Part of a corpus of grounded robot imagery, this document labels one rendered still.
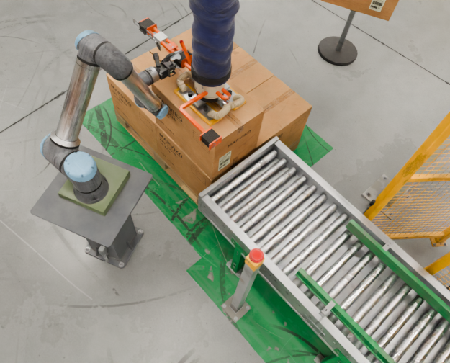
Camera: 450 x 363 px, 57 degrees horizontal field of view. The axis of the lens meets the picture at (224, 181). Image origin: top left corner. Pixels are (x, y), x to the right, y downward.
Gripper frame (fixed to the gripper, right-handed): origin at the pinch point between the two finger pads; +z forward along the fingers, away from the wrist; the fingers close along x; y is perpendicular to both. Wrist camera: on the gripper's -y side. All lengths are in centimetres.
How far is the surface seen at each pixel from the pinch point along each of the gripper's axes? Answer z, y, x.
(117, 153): -41, -36, -107
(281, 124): 48, 53, -54
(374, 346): -25, 188, -43
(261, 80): 67, 14, -54
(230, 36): 3, 37, 39
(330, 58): 181, 6, -106
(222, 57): -1.7, 37.8, 27.7
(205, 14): -10, 33, 54
